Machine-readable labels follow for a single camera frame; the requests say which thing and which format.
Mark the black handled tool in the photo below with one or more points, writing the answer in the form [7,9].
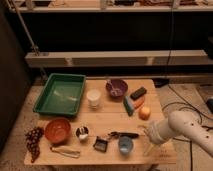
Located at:
[122,134]

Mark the bunch of dark grapes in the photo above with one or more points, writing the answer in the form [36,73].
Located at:
[32,142]

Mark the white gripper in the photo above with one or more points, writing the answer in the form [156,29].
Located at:
[156,133]

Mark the orange bowl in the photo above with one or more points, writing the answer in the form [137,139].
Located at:
[57,130]

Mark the small dark square dish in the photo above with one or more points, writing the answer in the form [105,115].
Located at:
[100,144]

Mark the white plastic cup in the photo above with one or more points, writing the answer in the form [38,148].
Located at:
[93,97]

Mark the metal pole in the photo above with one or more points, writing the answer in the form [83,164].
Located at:
[34,47]

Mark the green yellow sponge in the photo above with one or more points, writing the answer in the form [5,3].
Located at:
[129,107]

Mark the small metal cup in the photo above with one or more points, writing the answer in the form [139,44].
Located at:
[82,133]

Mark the wooden shelf beam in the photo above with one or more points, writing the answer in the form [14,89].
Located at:
[117,58]

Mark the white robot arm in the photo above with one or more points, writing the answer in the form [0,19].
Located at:
[178,123]

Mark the purple bowl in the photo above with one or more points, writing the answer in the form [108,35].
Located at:
[116,88]

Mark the orange carrot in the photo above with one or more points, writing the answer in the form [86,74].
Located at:
[137,103]

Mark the green plastic tray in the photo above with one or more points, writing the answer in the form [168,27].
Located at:
[61,95]

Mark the orange fruit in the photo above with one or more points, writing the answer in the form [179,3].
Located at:
[144,113]

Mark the blue cup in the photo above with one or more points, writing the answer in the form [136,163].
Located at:
[125,145]

